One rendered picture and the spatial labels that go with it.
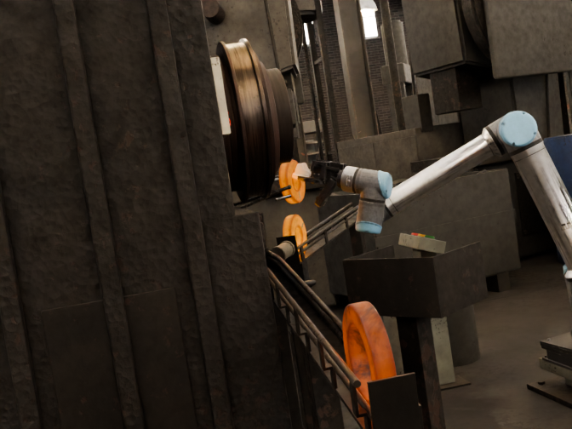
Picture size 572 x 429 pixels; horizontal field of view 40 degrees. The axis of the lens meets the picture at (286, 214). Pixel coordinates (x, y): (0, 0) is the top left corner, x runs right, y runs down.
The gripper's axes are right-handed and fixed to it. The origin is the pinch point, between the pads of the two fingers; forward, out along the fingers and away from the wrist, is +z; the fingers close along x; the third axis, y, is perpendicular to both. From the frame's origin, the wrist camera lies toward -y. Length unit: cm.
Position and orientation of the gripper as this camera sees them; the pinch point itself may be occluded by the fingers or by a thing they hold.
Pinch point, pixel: (291, 176)
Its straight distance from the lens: 281.3
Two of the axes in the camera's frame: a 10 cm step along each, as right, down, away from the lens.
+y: 1.0, -9.8, -1.8
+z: -9.1, -1.6, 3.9
